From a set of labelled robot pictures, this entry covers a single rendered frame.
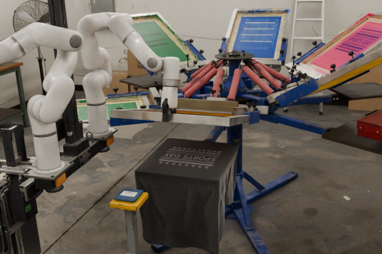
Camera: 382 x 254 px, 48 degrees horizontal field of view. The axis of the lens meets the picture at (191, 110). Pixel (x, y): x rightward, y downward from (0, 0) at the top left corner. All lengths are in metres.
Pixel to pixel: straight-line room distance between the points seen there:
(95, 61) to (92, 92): 0.15
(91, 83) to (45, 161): 0.48
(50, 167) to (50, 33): 0.55
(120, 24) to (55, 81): 0.47
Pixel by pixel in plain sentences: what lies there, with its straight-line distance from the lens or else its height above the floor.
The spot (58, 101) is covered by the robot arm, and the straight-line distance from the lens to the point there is 1.72.
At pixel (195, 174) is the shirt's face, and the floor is 0.95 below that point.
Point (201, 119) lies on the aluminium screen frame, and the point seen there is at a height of 1.28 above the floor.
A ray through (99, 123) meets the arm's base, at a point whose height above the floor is 1.20.
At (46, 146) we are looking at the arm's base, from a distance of 1.83.
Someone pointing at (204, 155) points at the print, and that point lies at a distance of 2.37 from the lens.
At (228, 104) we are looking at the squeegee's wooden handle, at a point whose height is 1.17.
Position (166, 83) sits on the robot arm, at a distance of 1.96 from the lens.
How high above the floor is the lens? 1.89
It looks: 17 degrees down
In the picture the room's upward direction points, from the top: 2 degrees counter-clockwise
